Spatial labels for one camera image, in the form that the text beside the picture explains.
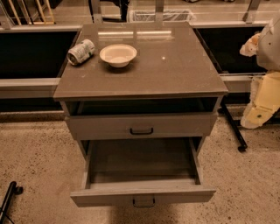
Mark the crushed green white can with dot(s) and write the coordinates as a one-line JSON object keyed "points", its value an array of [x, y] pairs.
{"points": [[81, 52]]}

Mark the black stand leg right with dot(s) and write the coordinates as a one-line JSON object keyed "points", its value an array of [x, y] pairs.
{"points": [[236, 124]]}

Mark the grey drawer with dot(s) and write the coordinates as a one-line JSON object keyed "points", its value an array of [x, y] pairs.
{"points": [[142, 173], [100, 127]]}

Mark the black stand leg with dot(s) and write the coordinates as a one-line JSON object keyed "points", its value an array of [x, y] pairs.
{"points": [[12, 190], [236, 124]]}

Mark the grey drawer cabinet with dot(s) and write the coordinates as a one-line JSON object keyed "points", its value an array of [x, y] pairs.
{"points": [[171, 74]]}

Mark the grey top drawer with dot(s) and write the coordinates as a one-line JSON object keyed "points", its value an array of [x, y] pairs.
{"points": [[100, 127]]}

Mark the black stand leg left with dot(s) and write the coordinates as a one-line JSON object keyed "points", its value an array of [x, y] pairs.
{"points": [[12, 190]]}

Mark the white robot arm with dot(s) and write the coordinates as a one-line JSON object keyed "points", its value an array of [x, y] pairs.
{"points": [[265, 90]]}

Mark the white paper bowl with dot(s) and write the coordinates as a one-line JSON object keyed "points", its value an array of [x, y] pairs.
{"points": [[119, 55]]}

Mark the white wire basket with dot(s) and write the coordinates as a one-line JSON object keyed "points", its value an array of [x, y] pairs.
{"points": [[138, 16]]}

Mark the wooden chair frame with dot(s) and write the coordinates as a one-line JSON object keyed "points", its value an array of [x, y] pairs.
{"points": [[29, 12]]}

